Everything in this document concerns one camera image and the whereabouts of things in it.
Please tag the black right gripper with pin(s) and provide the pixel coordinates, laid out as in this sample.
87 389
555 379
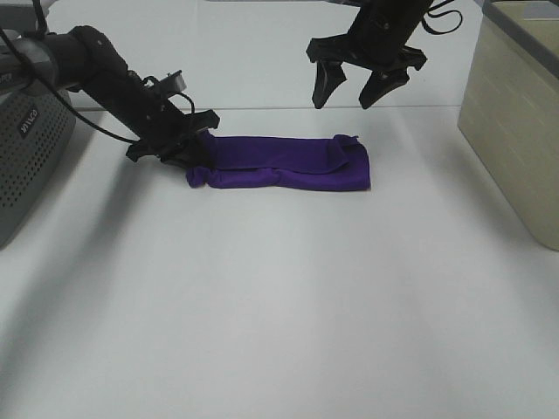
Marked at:
329 54

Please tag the purple towel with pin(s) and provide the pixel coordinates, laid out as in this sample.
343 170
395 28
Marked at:
339 163

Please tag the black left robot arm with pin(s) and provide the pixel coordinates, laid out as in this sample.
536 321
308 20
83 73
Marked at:
84 60

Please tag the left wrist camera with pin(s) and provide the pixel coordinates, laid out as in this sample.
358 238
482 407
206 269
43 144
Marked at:
172 84

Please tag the beige bin with grey rim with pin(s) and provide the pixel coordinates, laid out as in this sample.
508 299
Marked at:
509 113

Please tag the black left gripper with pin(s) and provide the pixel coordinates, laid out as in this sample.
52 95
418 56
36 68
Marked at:
176 139

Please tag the grey perforated plastic basket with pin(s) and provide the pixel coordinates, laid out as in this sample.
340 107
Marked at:
35 131

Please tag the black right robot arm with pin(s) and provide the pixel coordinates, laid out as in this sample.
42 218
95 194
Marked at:
376 41

